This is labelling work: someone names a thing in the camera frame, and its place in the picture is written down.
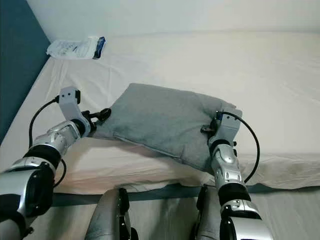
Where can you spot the grey right robot leg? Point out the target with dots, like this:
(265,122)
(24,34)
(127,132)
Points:
(207,220)

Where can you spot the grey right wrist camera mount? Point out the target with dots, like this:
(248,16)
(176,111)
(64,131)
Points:
(227,127)

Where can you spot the grey fabric pillow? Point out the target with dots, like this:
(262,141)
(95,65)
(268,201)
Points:
(160,120)

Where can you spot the grey left robot leg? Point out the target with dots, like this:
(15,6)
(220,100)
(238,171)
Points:
(105,220)

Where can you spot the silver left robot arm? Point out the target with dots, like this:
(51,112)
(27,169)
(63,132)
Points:
(30,190)

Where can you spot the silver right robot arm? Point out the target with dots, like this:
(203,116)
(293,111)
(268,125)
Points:
(225,167)

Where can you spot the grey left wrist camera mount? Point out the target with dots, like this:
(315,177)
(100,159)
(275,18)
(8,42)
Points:
(67,97)

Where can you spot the bed with white sheet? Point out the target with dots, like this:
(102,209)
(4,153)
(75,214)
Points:
(230,65)

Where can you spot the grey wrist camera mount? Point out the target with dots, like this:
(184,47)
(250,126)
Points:
(227,127)
(67,97)

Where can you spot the grey robot leg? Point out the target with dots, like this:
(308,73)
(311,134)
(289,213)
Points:
(207,220)
(105,220)

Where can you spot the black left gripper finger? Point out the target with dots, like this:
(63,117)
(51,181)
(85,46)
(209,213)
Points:
(103,111)
(98,120)

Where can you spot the white and blue wipes pack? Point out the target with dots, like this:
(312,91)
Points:
(72,48)

